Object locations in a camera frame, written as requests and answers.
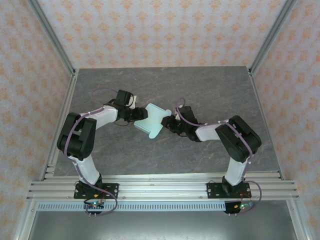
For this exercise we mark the light teal cloth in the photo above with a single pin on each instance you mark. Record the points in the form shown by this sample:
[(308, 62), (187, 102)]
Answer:
[(152, 120)]

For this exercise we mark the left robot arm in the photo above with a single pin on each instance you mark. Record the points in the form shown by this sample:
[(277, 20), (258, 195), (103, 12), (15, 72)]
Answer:
[(87, 172)]

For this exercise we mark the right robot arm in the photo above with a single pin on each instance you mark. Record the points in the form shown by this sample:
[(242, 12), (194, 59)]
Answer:
[(236, 172)]

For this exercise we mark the wide aluminium mounting beam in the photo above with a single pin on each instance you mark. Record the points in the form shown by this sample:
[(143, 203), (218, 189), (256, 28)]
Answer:
[(162, 190)]

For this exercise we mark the right controller board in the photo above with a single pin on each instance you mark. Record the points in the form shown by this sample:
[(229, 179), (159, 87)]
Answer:
[(240, 207)]

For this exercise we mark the controller board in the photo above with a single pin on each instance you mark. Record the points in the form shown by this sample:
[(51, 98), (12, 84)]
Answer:
[(240, 207), (94, 206)]

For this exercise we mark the left controller board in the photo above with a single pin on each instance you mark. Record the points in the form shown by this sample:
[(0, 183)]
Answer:
[(94, 206)]

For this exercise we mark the grey metal panel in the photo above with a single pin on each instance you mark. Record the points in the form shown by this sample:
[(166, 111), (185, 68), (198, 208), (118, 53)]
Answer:
[(162, 227)]

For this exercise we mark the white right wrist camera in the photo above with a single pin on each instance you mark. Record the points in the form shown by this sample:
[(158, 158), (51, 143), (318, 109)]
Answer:
[(176, 115)]

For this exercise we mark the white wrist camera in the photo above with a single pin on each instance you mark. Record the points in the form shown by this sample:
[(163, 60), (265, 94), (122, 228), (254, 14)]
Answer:
[(134, 101), (176, 115)]

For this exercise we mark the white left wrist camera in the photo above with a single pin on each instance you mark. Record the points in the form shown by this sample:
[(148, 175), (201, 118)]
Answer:
[(134, 101)]

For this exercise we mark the aluminium table edge rail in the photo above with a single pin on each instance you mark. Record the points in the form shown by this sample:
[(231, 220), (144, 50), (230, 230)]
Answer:
[(162, 176)]

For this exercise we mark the aluminium side rail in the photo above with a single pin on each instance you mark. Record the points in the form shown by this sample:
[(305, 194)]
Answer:
[(258, 100), (68, 100)]

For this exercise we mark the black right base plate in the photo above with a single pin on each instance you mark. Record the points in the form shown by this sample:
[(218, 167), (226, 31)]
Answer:
[(212, 191)]

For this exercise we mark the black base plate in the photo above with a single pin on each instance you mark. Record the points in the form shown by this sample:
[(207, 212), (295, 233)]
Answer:
[(112, 191), (212, 191)]

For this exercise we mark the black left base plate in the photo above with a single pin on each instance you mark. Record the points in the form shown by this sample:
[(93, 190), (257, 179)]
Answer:
[(112, 191)]

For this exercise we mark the aluminium frame post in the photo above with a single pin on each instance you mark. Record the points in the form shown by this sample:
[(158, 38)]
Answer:
[(54, 37), (271, 37)]

